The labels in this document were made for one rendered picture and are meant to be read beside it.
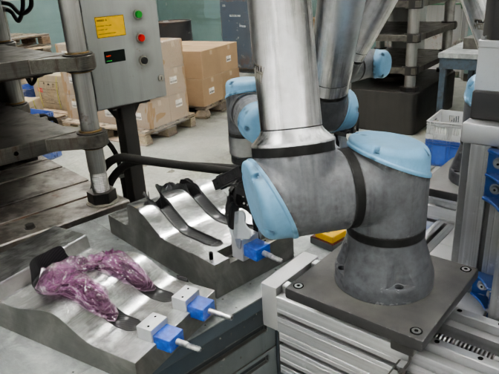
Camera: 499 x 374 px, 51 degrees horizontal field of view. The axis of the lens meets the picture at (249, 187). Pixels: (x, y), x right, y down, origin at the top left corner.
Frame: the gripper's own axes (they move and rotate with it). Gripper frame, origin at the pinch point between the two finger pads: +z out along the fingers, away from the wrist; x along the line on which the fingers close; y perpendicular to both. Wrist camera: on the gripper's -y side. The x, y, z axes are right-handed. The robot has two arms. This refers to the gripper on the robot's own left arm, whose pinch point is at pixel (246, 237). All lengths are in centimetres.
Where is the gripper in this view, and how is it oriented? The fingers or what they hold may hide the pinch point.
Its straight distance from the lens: 116.9
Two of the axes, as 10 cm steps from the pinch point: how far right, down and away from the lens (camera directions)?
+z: 0.5, 9.2, 3.8
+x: 7.2, -3.0, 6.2
